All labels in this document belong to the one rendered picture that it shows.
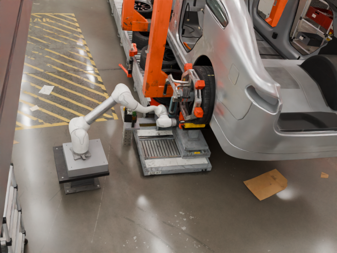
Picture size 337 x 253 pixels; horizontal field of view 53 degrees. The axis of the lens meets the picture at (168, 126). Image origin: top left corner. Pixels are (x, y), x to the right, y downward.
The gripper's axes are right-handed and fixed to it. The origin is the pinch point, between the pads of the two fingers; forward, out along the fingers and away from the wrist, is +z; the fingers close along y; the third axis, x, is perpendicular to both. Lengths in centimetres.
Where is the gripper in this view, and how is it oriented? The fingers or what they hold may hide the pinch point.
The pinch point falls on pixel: (192, 121)
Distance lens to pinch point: 381.7
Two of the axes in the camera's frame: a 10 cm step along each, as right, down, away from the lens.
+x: -0.6, -10.0, 0.8
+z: 9.6, -0.3, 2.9
